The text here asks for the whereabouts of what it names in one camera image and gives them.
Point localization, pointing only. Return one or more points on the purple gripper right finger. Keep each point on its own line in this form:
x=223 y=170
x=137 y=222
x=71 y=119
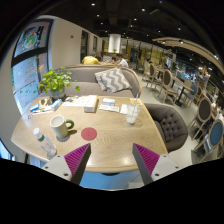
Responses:
x=152 y=166

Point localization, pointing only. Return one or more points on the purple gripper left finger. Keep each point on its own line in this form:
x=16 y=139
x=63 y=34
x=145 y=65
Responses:
x=71 y=166

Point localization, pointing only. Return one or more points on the clear plastic water bottle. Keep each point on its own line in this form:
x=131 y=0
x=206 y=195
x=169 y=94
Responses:
x=45 y=143

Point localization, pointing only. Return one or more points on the grey round coaster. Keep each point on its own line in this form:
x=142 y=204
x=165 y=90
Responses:
x=63 y=139

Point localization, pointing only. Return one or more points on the red round coaster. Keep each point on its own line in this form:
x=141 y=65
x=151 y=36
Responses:
x=89 y=134

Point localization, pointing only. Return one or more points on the dark grey tufted armchair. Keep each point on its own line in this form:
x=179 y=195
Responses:
x=170 y=125

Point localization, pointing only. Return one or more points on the clear plastic cup with straw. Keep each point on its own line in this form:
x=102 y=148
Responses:
x=133 y=110

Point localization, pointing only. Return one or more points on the blue white small packet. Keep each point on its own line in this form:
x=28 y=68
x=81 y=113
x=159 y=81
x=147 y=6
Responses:
x=56 y=105

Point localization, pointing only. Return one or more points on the white tissue box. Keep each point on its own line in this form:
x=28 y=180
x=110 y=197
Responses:
x=91 y=103

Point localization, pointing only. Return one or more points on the white blue small booklet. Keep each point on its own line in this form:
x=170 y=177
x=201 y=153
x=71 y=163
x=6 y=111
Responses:
x=108 y=101

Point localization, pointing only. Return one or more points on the wooden chair blue back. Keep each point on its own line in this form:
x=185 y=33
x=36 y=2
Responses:
x=205 y=150

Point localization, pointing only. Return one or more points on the wooden chair grey back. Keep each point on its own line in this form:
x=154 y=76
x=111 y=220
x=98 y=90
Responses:
x=203 y=114

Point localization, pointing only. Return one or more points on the green potted plant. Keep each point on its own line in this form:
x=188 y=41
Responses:
x=55 y=81

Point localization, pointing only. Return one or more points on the grey chevron pillow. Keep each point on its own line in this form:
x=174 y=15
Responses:
x=112 y=80

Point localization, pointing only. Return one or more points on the wooden dining chair beige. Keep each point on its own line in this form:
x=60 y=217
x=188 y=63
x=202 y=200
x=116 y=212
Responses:
x=167 y=87

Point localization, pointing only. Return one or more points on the person in white shirt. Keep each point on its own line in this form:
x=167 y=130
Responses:
x=121 y=61

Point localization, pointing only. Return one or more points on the person in yellow shirt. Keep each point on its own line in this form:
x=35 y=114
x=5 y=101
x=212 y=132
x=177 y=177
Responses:
x=90 y=59

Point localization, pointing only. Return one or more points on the white mug green handle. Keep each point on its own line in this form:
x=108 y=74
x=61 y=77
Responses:
x=60 y=125

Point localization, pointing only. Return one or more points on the grey sofa wooden frame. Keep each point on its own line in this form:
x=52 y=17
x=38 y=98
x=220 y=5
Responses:
x=91 y=80

